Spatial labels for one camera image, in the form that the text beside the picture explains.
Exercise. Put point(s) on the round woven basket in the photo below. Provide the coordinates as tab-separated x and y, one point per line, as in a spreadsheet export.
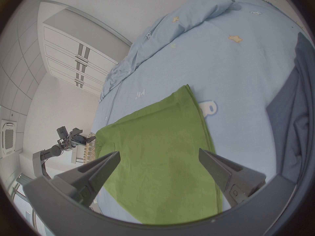
89	151

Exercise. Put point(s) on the pale blue quilt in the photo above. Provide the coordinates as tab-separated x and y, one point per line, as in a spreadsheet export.
172	26

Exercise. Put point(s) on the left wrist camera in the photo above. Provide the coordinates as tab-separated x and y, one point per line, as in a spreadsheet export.
62	132

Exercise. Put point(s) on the window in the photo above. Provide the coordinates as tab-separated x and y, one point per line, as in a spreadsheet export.
21	200

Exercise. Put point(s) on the ceiling air conditioner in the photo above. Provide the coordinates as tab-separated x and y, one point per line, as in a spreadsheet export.
9	139

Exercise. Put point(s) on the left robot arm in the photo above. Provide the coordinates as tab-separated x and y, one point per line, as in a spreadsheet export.
53	152

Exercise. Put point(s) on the bed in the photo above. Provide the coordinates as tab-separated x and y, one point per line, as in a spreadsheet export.
233	70

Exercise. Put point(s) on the grey chest of drawers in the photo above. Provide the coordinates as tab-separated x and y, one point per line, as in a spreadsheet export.
76	154

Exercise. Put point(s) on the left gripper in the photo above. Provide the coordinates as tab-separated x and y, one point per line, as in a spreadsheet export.
77	138

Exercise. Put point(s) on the white wardrobe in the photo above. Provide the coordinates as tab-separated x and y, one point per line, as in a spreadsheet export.
61	53

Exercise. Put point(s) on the dark blue printed T-shirt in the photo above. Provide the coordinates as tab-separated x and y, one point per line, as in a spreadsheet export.
295	112

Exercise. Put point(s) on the green shorts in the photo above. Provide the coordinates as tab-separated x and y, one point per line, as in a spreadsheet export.
160	144

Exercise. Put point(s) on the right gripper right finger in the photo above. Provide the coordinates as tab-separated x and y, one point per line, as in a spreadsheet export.
219	170

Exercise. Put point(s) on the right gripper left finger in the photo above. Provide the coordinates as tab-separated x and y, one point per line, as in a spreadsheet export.
98	172

